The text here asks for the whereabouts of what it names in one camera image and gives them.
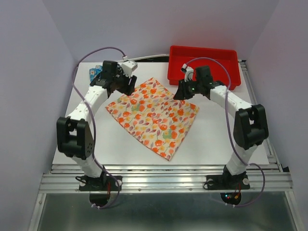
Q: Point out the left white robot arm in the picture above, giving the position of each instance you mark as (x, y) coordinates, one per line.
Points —
(74, 137)

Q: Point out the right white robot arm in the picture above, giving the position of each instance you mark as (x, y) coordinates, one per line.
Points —
(249, 131)

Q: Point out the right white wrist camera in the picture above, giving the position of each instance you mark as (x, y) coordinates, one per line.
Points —
(188, 72)

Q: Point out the blue floral skirt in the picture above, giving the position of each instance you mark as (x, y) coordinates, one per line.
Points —
(93, 72)

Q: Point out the aluminium rail frame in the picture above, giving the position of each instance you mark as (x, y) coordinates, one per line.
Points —
(161, 195)

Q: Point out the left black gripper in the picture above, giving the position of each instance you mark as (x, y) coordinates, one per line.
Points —
(128, 90)

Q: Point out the orange floral skirt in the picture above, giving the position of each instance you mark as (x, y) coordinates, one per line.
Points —
(154, 118)

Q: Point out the red plastic tray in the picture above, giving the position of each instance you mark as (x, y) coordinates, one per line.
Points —
(221, 62)

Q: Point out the white cable strip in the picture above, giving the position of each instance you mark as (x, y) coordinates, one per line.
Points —
(160, 58)

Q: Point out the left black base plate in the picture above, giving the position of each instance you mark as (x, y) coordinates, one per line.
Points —
(102, 183)

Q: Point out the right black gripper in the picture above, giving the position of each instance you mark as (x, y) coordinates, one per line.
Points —
(181, 94)

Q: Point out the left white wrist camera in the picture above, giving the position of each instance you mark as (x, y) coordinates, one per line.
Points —
(129, 67)

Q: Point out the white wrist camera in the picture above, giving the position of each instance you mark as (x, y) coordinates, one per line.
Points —
(188, 72)
(129, 67)

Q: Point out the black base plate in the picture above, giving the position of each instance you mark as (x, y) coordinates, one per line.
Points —
(102, 183)
(223, 183)

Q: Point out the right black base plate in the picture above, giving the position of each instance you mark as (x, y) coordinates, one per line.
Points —
(223, 183)

